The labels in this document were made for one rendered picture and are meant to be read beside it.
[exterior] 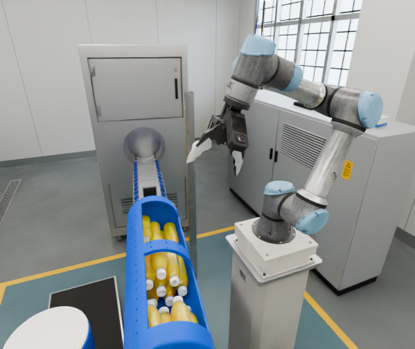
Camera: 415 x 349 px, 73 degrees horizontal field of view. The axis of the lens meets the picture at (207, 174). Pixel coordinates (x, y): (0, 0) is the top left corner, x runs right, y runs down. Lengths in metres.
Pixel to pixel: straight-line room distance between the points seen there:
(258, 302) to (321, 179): 0.60
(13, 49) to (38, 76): 0.48
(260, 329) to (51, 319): 0.87
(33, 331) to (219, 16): 5.70
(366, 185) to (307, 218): 1.26
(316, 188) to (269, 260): 0.33
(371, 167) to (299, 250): 1.15
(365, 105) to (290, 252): 0.60
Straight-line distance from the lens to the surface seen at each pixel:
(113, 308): 2.49
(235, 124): 0.69
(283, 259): 1.19
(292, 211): 1.08
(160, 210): 1.63
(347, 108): 1.06
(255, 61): 0.71
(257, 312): 1.38
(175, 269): 1.25
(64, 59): 5.60
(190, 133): 2.05
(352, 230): 2.44
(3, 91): 5.77
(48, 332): 1.31
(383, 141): 2.20
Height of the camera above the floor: 1.99
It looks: 25 degrees down
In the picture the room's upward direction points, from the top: straight up
